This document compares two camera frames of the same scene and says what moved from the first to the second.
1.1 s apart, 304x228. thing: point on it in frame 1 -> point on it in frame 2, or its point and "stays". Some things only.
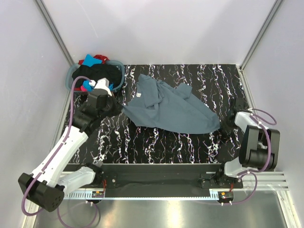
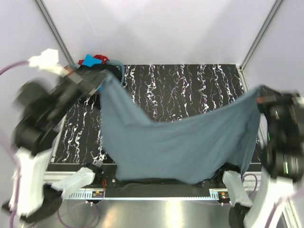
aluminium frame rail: (259, 181) stays
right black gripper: (223, 121) -> (267, 95)
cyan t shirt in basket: (89, 61) stays
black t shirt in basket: (100, 71) stays
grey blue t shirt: (158, 105) -> (194, 149)
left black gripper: (117, 106) -> (90, 80)
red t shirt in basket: (102, 58) stays
